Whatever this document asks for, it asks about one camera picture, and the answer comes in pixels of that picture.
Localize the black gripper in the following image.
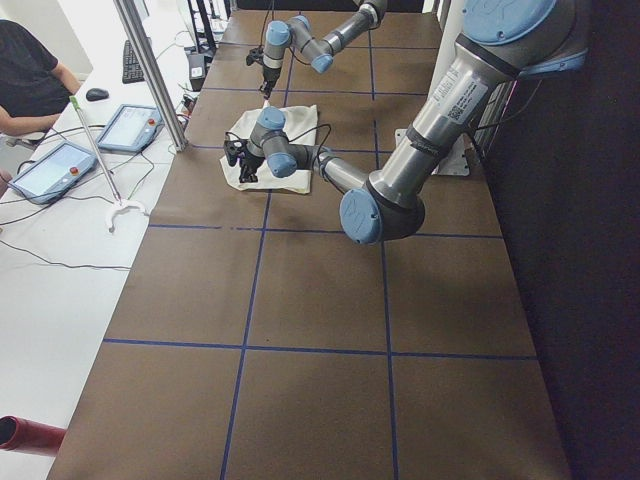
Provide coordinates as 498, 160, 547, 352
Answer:
245, 46, 280, 98
224, 139, 261, 183

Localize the white long-sleeve printed shirt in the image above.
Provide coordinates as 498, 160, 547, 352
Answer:
219, 105, 318, 195

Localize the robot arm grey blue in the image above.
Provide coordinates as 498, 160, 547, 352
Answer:
246, 1, 387, 100
224, 0, 591, 244

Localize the teach pendant far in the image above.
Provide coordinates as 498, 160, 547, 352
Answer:
96, 104, 164, 154

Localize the teach pendant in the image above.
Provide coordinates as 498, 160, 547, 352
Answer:
9, 141, 97, 205
96, 104, 164, 154

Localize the reacher grabber stick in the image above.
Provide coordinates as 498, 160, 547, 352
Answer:
69, 95, 148, 233

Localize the black keyboard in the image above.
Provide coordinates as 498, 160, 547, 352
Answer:
121, 40, 144, 84

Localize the black computer mouse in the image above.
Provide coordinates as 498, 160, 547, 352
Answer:
85, 88, 109, 102

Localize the teach pendant near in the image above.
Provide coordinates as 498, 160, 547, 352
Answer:
9, 141, 97, 205

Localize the white central pillar with base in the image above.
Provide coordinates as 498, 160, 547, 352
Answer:
381, 1, 479, 193

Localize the seated person black shirt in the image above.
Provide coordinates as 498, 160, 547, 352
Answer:
1, 19, 80, 136

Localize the red cylinder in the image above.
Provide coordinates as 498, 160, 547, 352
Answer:
1, 416, 67, 457

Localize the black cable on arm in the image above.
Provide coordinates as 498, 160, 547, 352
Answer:
257, 0, 311, 66
224, 123, 501, 181

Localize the aluminium frame post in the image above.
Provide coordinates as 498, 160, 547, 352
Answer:
114, 0, 188, 152

